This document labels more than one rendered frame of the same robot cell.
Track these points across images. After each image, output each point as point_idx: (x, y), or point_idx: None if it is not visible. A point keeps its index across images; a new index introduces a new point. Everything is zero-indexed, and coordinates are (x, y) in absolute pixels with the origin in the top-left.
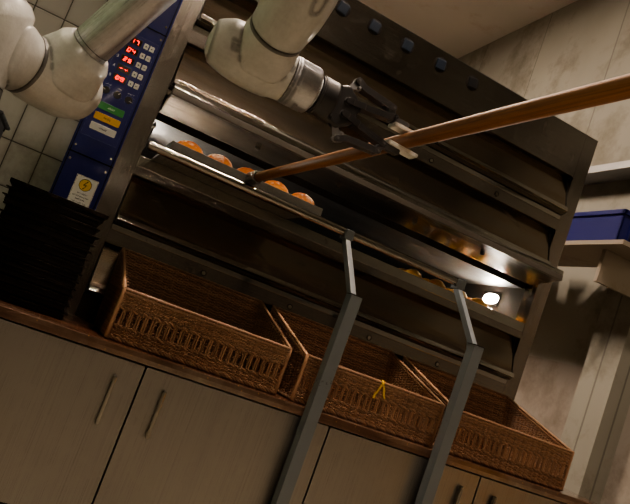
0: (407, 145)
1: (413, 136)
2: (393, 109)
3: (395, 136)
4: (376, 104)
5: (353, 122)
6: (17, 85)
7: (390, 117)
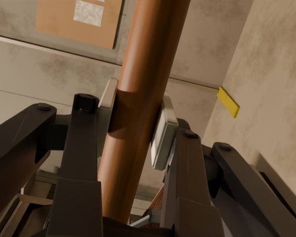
0: (167, 81)
1: (168, 26)
2: (51, 110)
3: (118, 145)
4: (23, 181)
5: (219, 230)
6: None
7: (88, 118)
